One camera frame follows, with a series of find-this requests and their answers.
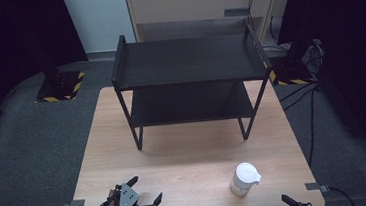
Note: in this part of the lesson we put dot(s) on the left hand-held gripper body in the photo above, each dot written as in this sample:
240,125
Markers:
127,200

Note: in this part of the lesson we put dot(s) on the white lidded cup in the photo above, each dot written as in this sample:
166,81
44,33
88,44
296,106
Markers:
243,179

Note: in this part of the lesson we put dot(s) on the grey tape on cabinet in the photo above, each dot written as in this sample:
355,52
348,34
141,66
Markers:
236,12

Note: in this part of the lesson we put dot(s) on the grey tape strip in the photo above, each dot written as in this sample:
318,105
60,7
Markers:
315,186
74,204

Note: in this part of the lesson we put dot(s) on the black stand base striped tape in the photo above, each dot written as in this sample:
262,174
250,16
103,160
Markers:
59,88
290,73

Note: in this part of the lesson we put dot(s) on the black curtain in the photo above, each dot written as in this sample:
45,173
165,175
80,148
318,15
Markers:
350,51
5,48

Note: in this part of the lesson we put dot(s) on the black two-tier shelf rack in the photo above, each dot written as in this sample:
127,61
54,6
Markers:
187,62

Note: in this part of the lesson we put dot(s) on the wooden cabinet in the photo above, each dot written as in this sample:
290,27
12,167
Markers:
196,4

